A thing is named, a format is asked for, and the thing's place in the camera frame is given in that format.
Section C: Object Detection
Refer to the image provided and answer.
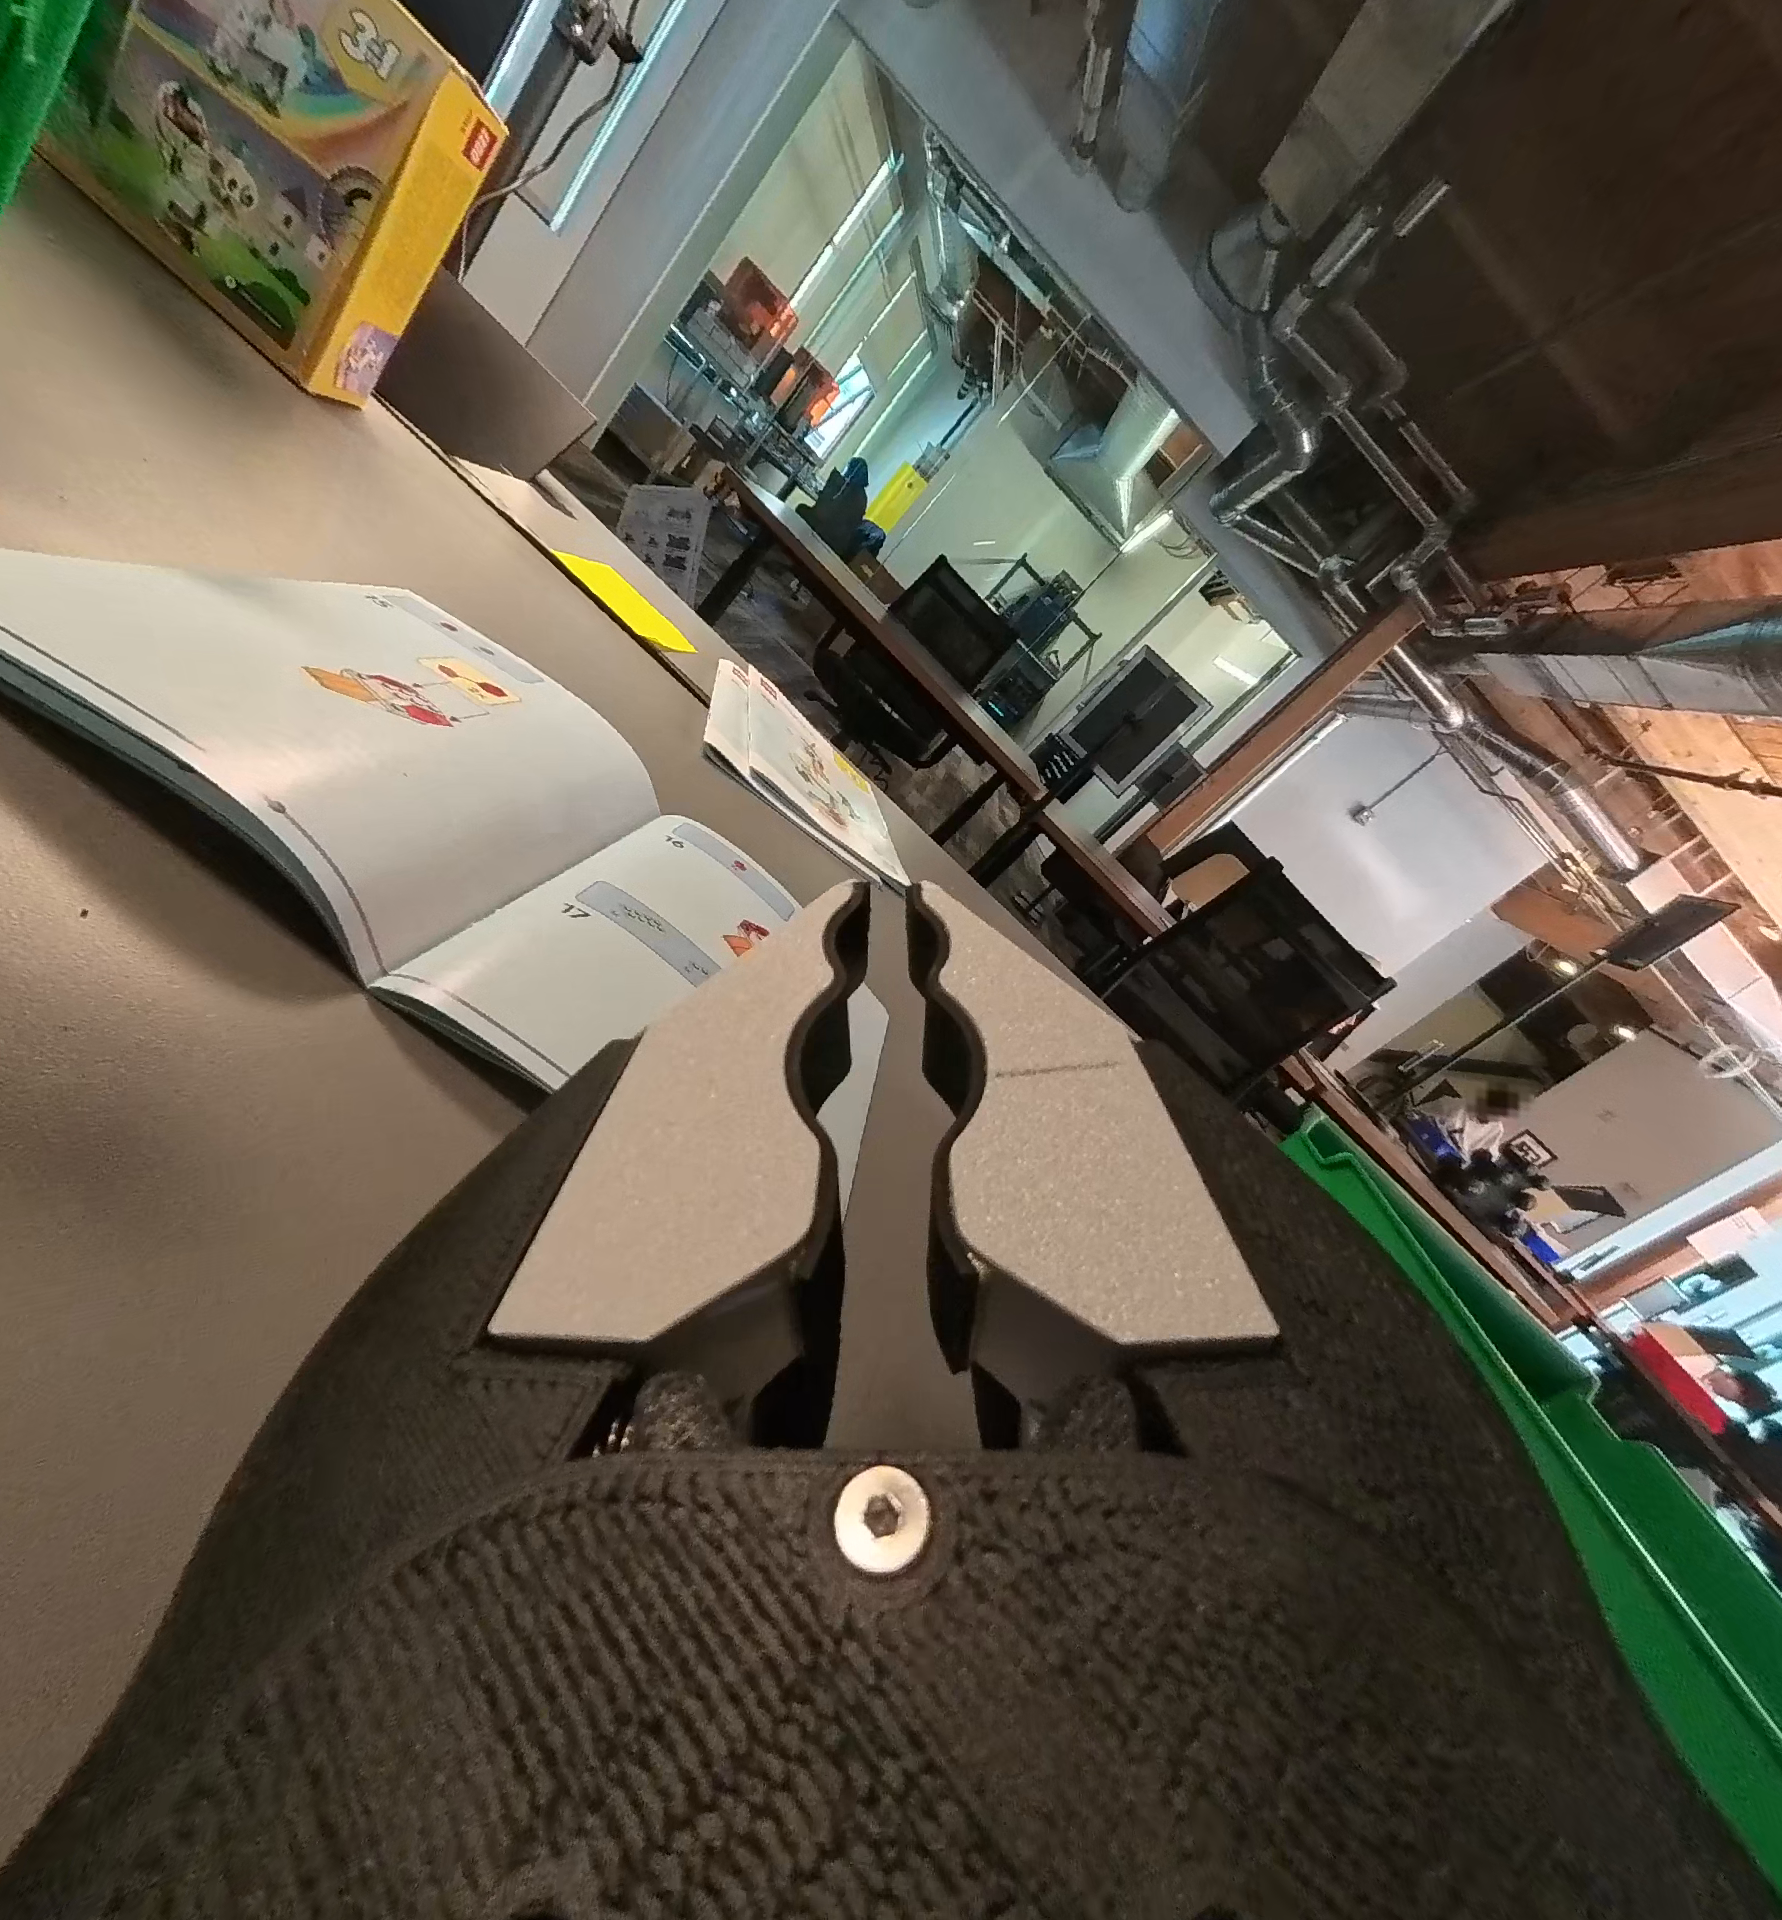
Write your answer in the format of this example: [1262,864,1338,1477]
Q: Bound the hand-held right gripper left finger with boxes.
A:
[487,882,872,1440]

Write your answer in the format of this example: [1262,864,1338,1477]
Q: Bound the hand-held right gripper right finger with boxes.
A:
[904,884,1282,1415]

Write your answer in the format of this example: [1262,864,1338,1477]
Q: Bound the white printed paper sign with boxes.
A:
[618,481,714,607]

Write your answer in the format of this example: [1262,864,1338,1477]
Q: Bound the open instruction booklet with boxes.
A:
[0,537,892,1094]

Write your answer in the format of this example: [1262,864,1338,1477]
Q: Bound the black plastic crate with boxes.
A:
[1098,861,1395,1116]

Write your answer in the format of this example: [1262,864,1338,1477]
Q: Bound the silver metal duct pipes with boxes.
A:
[1198,182,1782,887]

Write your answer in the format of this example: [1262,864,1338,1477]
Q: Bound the long wooden table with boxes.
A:
[723,464,1181,935]

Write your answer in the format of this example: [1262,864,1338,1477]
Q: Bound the yellow toy set box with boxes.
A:
[32,0,510,411]

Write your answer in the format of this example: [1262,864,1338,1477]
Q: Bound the closed instruction booklet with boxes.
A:
[702,658,917,889]

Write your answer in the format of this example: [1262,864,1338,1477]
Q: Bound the yellow sticky note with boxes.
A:
[551,549,697,656]

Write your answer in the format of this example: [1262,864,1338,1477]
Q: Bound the black office chair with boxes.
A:
[813,643,957,770]

